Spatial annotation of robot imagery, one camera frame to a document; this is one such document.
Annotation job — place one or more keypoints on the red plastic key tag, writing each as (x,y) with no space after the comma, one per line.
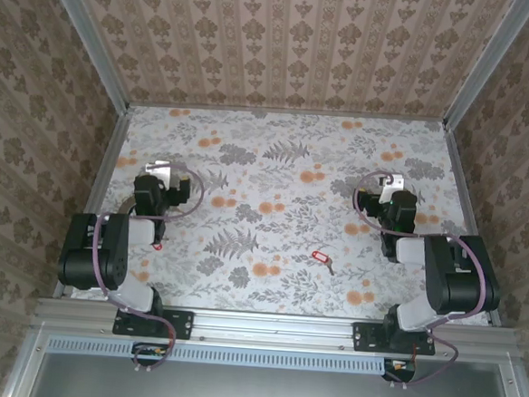
(157,246)

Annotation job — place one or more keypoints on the key with red tag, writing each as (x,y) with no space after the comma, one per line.
(323,258)

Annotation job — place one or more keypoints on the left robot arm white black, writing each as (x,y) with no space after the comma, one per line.
(119,261)

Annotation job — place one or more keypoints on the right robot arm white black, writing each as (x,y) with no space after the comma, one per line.
(449,284)

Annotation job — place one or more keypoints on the grey metal sheet panel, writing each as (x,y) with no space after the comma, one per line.
(255,393)

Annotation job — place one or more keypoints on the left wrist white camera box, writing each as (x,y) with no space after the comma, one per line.
(158,169)

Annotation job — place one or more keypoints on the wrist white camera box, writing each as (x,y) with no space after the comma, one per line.
(158,169)
(393,181)

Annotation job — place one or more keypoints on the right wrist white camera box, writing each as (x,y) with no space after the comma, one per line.
(393,181)

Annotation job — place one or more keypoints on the aluminium side rail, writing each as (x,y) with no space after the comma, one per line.
(108,160)
(466,199)

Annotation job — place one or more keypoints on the thin aluminium wall rail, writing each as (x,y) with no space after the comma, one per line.
(288,112)

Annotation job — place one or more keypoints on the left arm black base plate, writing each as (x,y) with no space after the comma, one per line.
(178,324)

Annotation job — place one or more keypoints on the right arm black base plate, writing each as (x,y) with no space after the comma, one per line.
(366,337)

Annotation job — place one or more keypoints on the aluminium mounting rail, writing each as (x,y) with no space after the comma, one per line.
(273,328)

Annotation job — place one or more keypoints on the aluminium corner post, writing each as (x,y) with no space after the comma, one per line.
(487,64)
(91,41)

